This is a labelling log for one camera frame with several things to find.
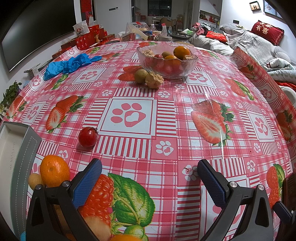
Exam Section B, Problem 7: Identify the pink strawberry tablecloth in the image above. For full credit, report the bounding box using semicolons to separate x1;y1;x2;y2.
4;41;295;240

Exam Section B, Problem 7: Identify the blue crumpled cloth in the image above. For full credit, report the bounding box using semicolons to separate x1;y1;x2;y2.
43;53;102;81

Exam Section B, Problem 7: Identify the red gift boxes stack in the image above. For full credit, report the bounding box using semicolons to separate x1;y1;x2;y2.
52;25;115;59

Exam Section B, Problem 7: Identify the orange mandarin near tray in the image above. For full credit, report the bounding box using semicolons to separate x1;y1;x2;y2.
40;155;70;188

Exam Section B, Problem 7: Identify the red cherry tomato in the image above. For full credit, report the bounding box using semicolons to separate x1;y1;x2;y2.
78;126;98;148

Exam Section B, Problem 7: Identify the red embroidered cushion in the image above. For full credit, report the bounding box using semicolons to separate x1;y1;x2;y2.
250;21;285;46

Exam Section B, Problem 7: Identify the dried husk fruit by bowl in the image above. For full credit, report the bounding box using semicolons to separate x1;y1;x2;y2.
145;72;164;89

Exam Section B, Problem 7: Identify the green kiwi by bowl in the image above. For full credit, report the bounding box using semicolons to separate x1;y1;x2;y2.
134;69;148;84

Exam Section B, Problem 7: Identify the grey white tray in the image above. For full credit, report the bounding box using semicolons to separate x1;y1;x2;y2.
1;121;41;239

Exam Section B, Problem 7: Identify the glass fruit bowl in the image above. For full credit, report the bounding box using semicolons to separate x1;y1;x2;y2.
137;43;198;79

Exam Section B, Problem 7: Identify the grey sofa with blankets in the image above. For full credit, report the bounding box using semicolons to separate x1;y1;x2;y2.
189;23;295;84

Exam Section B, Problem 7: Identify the small yellow round fruit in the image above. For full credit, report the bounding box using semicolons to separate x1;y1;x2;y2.
28;173;44;190

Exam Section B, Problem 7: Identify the black wall television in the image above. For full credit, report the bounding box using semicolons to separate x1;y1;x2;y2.
1;1;76;71

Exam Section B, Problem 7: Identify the green potted plant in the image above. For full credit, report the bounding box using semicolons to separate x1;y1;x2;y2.
1;81;22;114

